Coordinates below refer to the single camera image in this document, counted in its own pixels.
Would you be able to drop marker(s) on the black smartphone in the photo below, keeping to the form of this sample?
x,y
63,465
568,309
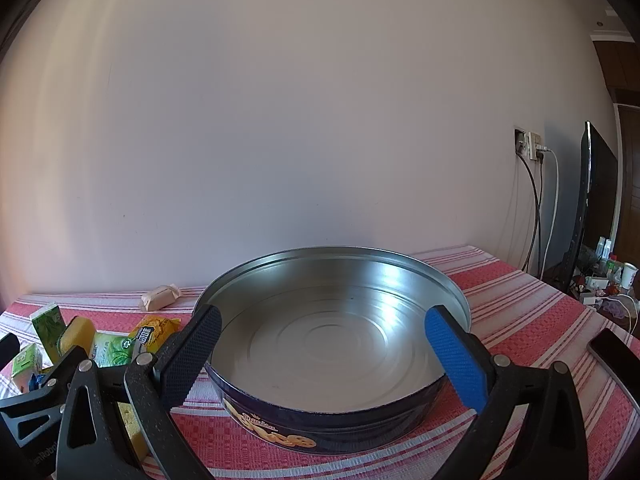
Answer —
x,y
617,360

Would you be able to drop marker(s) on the small yellow snack packet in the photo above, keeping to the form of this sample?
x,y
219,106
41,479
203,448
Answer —
x,y
152,332

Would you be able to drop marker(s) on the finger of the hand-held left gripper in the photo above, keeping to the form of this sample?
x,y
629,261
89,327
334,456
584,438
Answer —
x,y
42,400
7,352

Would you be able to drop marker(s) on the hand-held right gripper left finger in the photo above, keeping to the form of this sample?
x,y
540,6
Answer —
x,y
192,355

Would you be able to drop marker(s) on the white paper cup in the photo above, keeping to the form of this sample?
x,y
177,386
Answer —
x,y
629,275

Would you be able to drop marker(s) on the red striped tablecloth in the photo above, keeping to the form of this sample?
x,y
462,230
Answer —
x,y
525,320

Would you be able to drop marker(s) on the white power adapter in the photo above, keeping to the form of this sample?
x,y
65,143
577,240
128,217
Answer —
x,y
536,146

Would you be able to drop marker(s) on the yellow green sponge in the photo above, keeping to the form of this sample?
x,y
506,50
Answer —
x,y
134,425
80,337

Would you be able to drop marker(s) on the white plastic bottle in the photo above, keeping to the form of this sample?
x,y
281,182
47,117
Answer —
x,y
601,247

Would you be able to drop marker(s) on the green tissue pack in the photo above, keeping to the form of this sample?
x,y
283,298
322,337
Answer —
x,y
47,327
112,350
25,365

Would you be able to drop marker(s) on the white wall socket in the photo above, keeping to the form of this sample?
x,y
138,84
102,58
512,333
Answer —
x,y
520,140

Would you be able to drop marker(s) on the small blue packet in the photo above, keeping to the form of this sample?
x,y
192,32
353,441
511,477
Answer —
x,y
36,381

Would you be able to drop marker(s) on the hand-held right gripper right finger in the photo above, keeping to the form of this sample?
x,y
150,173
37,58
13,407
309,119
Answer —
x,y
455,360

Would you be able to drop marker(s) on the black flat television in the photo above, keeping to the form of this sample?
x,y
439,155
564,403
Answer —
x,y
600,185

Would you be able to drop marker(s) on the round blue cookie tin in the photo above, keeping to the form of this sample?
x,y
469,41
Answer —
x,y
325,340

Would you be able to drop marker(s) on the brown wooden wardrobe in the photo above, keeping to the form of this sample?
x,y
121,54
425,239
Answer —
x,y
629,125

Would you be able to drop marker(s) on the brown snack packet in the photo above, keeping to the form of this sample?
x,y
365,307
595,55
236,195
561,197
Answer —
x,y
159,298

